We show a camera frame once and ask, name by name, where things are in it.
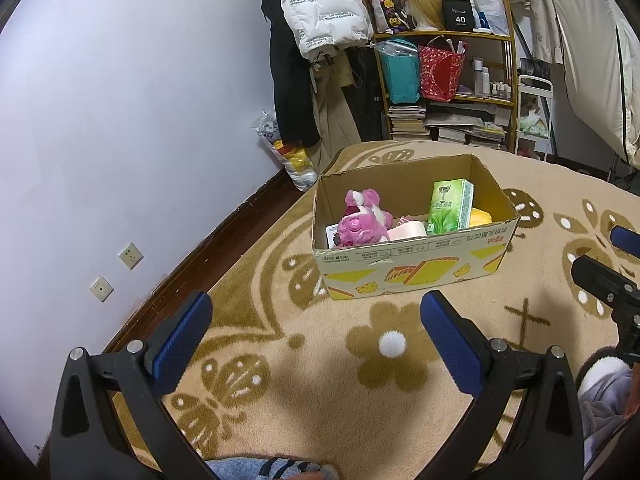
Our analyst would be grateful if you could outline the pink and white plush toy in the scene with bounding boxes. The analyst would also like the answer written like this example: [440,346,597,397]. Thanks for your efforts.
[336,189,394,247]

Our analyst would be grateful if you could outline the black hanging pants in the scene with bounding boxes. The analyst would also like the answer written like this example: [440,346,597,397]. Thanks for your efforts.
[345,45,390,142]

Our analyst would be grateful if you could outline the row of white cosmetic bottles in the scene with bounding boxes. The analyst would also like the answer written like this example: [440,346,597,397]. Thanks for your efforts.
[472,57,514,100]

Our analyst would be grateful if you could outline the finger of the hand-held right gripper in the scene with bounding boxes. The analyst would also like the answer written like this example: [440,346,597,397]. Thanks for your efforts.
[571,255,640,318]
[611,226,640,255]

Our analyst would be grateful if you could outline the person's blue denim leg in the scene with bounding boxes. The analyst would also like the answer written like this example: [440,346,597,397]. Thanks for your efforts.
[579,367,640,461]
[205,455,342,480]

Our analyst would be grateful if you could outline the beige patterned rug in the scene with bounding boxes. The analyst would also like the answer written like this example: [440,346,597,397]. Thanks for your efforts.
[102,140,640,480]

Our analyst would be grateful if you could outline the white wall socket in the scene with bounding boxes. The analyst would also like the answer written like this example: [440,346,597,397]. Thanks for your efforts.
[89,276,115,303]
[118,242,144,270]

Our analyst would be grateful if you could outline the stack of books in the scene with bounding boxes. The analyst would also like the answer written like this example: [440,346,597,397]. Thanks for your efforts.
[387,105,429,142]

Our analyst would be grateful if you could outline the white softbox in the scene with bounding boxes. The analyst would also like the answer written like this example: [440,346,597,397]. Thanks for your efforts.
[550,0,640,171]

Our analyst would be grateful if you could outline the green tissue pack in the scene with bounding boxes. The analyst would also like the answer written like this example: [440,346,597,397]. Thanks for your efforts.
[426,179,475,235]

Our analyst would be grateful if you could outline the red patterned gift bag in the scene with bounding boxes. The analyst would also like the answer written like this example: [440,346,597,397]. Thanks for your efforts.
[419,37,467,102]

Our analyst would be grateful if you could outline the teal shopping bag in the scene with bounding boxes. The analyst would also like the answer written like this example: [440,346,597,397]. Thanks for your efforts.
[376,40,422,105]

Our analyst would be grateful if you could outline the brown and white fuzzy slipper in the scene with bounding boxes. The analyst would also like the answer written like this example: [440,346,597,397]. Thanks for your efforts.
[575,344,632,397]

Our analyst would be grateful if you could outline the pile of magazines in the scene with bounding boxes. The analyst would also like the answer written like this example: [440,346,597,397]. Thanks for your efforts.
[425,102,509,151]

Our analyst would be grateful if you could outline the blond wig on stand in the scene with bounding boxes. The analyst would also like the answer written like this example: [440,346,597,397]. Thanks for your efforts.
[402,0,447,31]

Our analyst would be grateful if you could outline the black square box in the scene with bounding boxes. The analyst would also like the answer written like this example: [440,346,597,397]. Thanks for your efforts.
[442,0,476,31]

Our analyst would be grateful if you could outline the wooden storage shelf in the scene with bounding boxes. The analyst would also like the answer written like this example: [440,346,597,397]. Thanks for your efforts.
[372,0,520,153]

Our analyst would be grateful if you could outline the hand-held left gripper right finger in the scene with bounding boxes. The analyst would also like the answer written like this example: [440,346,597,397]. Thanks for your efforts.
[420,289,586,480]

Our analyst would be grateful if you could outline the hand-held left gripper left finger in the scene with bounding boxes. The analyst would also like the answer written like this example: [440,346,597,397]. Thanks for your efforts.
[49,290,213,480]

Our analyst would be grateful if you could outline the black hanging coat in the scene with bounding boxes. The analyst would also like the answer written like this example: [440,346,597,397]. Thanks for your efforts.
[260,0,322,148]

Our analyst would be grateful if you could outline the printed cardboard box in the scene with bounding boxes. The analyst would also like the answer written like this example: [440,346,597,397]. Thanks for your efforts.
[312,154,522,302]

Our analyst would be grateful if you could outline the beige hanging garment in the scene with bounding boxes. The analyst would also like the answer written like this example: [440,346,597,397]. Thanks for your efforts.
[309,52,362,161]

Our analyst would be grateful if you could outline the white puffer jacket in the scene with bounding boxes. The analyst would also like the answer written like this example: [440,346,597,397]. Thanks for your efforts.
[281,0,372,61]

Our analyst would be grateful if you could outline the dark patterned bag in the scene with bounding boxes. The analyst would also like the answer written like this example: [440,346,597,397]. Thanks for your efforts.
[364,0,404,36]

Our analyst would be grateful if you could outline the filled clear plastic bag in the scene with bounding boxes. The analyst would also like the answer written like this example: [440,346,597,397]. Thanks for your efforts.
[252,109,321,192]

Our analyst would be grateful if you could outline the white trolley cart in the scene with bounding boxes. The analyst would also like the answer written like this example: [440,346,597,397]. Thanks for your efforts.
[515,75,555,158]

